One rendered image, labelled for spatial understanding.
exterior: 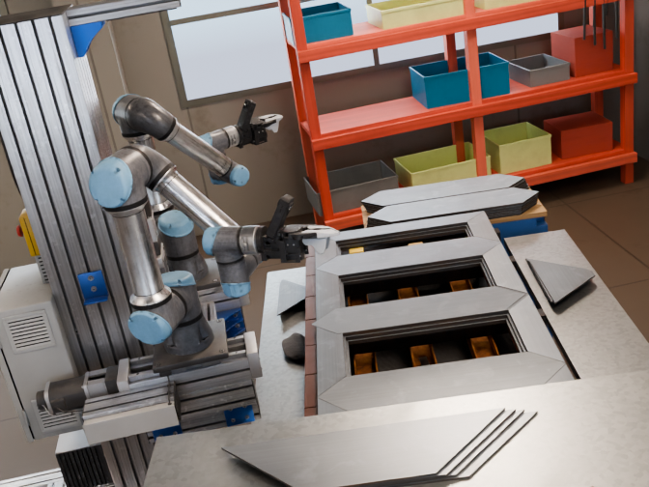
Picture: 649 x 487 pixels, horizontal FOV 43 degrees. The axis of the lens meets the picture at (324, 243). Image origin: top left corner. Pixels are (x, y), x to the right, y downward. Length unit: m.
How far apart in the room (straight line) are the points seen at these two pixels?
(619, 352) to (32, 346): 1.83
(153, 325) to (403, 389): 0.75
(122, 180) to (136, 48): 3.72
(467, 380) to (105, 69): 3.74
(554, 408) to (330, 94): 4.23
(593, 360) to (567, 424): 0.79
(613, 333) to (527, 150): 3.03
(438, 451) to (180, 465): 0.61
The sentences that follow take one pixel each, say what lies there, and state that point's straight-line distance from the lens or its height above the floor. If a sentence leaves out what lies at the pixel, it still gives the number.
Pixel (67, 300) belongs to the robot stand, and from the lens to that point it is 2.65.
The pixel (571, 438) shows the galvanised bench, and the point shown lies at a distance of 1.93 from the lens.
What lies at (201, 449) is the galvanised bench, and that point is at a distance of 2.05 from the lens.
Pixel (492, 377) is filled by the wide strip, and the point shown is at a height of 0.85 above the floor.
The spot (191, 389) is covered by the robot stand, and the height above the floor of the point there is 0.91.
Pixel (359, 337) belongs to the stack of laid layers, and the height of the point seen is 0.83.
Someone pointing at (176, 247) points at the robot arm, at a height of 1.17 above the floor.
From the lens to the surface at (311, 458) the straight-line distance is 1.90.
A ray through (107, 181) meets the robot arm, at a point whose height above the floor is 1.64.
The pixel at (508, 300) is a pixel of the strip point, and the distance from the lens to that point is 2.87.
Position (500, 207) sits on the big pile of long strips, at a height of 0.84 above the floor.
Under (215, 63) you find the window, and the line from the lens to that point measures 5.80.
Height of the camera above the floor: 2.24
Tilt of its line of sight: 24 degrees down
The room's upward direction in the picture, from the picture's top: 9 degrees counter-clockwise
